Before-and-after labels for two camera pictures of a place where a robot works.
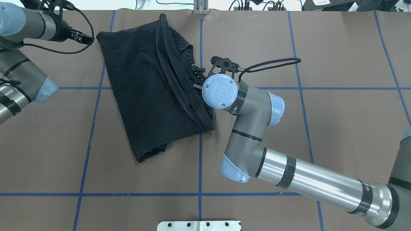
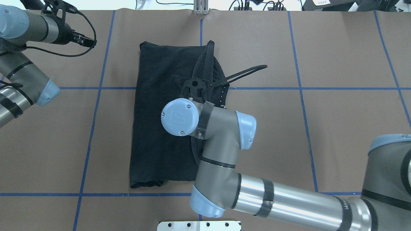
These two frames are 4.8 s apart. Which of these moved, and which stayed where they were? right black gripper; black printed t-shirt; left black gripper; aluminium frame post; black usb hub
Moved: black printed t-shirt; right black gripper
Stayed: aluminium frame post; left black gripper; black usb hub
